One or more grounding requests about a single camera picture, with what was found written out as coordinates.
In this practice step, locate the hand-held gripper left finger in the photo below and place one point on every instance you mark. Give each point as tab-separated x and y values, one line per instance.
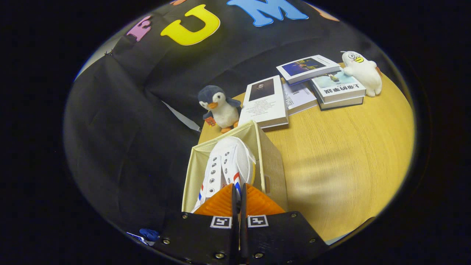
220	239

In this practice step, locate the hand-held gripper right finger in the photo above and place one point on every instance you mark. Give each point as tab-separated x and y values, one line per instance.
259	239

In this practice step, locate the beige fabric storage box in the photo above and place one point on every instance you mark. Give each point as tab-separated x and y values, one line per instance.
274	173

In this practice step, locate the white canvas shoe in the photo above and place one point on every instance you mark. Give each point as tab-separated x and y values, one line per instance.
232	154

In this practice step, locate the blue cloth object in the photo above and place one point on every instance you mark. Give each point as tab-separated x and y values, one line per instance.
149	234

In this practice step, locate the penguin plush toy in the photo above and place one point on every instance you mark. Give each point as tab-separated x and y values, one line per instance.
222	110

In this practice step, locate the white book with portrait cover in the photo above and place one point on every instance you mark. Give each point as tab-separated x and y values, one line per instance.
265	106

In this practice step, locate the thin white printed booklet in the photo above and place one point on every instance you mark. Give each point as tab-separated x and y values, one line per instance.
300	97

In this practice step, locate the plain thick grey book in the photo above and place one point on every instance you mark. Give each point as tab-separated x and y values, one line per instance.
342	103

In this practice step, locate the book with pale teal cover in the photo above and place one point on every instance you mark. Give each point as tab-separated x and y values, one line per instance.
338	88

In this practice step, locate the book with blue photo cover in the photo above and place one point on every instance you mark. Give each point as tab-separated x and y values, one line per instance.
305	68

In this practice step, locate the white duck plush toy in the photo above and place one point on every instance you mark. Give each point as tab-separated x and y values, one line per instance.
364	75

